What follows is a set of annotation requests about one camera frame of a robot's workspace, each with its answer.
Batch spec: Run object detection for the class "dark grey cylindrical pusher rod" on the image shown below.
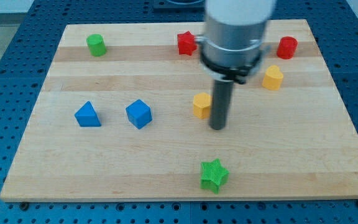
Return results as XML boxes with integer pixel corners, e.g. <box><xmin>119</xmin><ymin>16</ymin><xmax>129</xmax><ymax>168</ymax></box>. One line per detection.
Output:
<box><xmin>209</xmin><ymin>80</ymin><xmax>234</xmax><ymax>130</ymax></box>

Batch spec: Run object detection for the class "yellow hexagon block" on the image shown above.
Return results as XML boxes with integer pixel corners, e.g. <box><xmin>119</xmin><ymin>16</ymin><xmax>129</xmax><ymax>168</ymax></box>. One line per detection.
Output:
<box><xmin>193</xmin><ymin>92</ymin><xmax>212</xmax><ymax>119</ymax></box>

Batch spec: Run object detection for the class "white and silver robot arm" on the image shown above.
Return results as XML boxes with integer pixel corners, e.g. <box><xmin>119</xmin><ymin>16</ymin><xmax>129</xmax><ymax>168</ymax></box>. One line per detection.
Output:
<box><xmin>195</xmin><ymin>0</ymin><xmax>277</xmax><ymax>130</ymax></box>

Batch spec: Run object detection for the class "blue cube block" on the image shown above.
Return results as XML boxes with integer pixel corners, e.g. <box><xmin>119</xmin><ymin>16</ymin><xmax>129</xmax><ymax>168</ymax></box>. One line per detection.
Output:
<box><xmin>126</xmin><ymin>100</ymin><xmax>152</xmax><ymax>129</ymax></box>

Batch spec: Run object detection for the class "yellow heart block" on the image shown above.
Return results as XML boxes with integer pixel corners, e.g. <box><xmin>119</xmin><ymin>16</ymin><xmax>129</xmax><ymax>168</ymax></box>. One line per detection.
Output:
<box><xmin>262</xmin><ymin>65</ymin><xmax>284</xmax><ymax>90</ymax></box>

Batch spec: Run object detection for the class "red star block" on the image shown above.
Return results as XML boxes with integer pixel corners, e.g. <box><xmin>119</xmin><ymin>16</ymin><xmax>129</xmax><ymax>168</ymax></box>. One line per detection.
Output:
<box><xmin>177</xmin><ymin>30</ymin><xmax>197</xmax><ymax>56</ymax></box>

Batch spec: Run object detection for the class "red cylinder block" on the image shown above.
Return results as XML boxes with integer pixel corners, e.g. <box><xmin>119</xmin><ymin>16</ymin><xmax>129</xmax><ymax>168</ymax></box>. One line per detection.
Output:
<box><xmin>277</xmin><ymin>36</ymin><xmax>298</xmax><ymax>60</ymax></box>

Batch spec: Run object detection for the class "green star block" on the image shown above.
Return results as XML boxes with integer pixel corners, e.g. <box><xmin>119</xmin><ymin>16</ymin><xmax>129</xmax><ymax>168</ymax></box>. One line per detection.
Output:
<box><xmin>200</xmin><ymin>159</ymin><xmax>229</xmax><ymax>194</ymax></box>

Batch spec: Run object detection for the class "light wooden board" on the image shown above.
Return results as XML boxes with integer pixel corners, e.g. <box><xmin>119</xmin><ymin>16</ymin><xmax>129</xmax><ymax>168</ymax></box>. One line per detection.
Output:
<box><xmin>0</xmin><ymin>19</ymin><xmax>358</xmax><ymax>202</ymax></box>

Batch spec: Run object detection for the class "green cylinder block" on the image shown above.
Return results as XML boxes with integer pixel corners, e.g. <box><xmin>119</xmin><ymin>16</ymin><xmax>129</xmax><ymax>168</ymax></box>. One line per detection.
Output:
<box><xmin>86</xmin><ymin>34</ymin><xmax>107</xmax><ymax>57</ymax></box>

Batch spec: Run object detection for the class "blue triangle block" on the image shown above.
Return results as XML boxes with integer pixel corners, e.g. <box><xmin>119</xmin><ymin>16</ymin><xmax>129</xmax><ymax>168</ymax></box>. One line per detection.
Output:
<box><xmin>74</xmin><ymin>101</ymin><xmax>101</xmax><ymax>127</ymax></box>

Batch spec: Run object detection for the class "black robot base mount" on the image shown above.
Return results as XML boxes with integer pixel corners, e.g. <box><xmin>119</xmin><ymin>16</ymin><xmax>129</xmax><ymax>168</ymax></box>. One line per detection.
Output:
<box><xmin>152</xmin><ymin>0</ymin><xmax>205</xmax><ymax>9</ymax></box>

